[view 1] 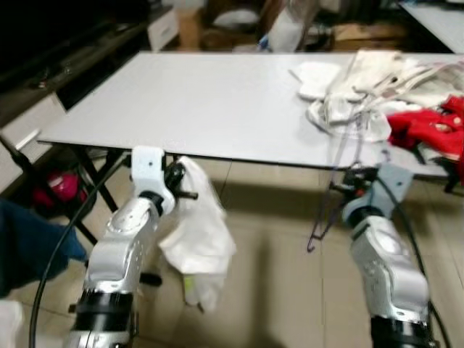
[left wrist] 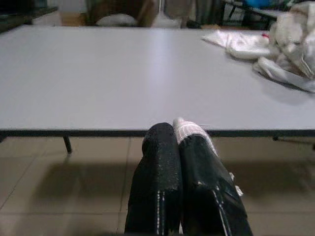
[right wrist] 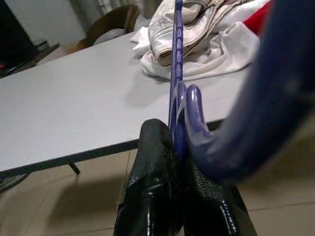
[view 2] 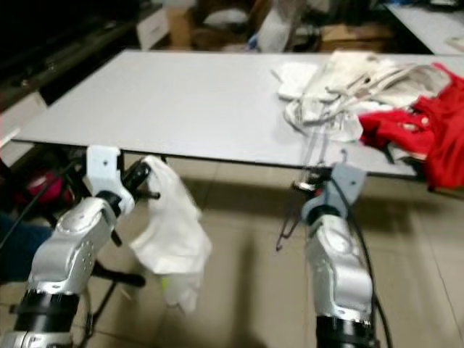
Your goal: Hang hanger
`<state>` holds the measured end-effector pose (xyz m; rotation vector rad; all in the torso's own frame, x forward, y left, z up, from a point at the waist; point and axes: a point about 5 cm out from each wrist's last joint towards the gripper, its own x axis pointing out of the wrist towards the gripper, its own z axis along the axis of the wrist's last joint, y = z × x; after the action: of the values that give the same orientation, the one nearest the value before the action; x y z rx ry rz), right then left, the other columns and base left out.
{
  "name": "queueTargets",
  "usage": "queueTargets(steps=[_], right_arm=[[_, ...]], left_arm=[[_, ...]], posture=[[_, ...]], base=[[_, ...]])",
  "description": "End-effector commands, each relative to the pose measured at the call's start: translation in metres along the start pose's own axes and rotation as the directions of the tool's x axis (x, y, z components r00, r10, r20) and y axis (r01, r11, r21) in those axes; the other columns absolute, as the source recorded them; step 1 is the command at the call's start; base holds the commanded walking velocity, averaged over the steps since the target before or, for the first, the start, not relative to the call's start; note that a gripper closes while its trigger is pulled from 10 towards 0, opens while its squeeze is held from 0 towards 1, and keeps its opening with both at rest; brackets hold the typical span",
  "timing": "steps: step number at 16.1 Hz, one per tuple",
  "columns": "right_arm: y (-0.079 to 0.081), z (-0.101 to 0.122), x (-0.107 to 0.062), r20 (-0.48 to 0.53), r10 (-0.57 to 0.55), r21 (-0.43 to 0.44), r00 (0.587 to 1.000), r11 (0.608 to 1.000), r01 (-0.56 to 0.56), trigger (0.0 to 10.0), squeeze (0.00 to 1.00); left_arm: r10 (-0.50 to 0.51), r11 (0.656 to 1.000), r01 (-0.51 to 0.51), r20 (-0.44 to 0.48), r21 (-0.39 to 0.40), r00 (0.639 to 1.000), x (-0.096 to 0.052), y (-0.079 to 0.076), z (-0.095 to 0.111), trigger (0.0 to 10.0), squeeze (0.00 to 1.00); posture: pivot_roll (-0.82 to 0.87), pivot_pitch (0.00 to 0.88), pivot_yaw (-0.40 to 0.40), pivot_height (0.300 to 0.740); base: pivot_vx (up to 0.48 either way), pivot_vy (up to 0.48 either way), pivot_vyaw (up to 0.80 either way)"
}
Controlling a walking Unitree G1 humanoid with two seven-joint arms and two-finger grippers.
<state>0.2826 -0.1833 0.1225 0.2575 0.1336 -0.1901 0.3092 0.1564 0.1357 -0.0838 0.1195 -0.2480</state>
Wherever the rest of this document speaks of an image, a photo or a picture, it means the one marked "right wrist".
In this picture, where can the white t-shirt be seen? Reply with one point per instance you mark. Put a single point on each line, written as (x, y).
(221, 56)

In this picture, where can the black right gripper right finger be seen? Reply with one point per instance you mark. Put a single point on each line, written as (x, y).
(211, 209)

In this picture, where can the grey pillow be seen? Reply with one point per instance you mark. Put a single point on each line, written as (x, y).
(110, 35)

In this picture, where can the black cabinet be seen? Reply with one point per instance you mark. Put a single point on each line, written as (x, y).
(13, 32)

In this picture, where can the red polo shirt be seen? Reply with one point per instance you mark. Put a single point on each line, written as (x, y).
(256, 17)

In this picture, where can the blue plastic clothes hanger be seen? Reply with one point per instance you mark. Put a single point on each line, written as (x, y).
(270, 98)

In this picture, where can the brown woven chair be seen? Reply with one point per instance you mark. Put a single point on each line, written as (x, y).
(110, 18)

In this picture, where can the black table leg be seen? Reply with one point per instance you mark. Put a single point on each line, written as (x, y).
(75, 168)

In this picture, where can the dark low bench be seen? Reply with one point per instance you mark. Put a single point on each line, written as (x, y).
(32, 57)

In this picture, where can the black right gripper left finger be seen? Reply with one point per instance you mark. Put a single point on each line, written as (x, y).
(150, 172)

